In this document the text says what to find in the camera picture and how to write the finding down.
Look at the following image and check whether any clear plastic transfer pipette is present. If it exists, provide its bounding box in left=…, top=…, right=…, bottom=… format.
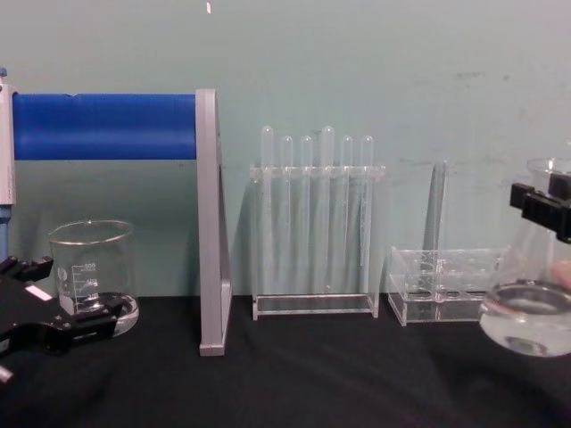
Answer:
left=260, top=125, right=275, bottom=295
left=280, top=135, right=294, bottom=286

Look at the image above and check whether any clear glass beaker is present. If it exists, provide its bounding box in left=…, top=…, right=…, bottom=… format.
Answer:
left=46, top=218, right=140, bottom=338

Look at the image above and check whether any clear acrylic test tube rack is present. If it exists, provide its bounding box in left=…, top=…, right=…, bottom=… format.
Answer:
left=385, top=243, right=510, bottom=327

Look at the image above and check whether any clear glass test tube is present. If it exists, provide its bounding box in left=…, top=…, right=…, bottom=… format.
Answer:
left=421, top=160, right=450, bottom=305

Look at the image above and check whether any grey and blue pipettor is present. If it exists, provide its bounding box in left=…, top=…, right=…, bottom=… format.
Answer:
left=0, top=66, right=18, bottom=268

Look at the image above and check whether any clear acrylic pipette rack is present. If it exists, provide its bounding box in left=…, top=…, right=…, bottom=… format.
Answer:
left=248, top=164, right=387, bottom=322

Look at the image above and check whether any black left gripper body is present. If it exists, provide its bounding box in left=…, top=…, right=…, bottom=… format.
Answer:
left=0, top=272, right=69, bottom=356

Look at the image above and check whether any blue stand bar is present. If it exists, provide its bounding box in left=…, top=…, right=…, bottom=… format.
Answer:
left=12, top=91, right=198, bottom=162

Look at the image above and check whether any black table cloth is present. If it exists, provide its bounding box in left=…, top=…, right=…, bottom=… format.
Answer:
left=0, top=292, right=571, bottom=428

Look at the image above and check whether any grey stand upright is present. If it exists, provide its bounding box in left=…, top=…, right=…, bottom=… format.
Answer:
left=194, top=88, right=233, bottom=358

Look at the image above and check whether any clear glass conical flask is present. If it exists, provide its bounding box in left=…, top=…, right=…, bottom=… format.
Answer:
left=478, top=157, right=571, bottom=358

